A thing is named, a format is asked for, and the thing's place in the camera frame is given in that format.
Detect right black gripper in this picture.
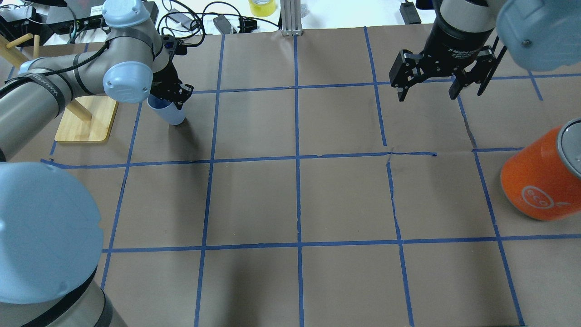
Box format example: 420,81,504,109
389,16,507,102

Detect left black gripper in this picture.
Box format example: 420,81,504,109
151,41,195,110

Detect light blue cup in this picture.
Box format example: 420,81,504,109
147,94,186,126

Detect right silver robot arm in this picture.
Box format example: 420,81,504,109
389,0,581,101

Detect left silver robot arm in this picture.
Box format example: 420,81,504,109
1,0,192,327

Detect wooden cup rack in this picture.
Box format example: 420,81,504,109
0,33,118,143

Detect black power adapter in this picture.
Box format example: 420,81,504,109
399,0,422,25

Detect yellow tape roll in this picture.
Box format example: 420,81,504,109
248,0,277,17

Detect orange bin with grey lid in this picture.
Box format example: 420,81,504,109
500,118,581,221

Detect aluminium frame post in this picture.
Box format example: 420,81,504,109
280,0,303,36

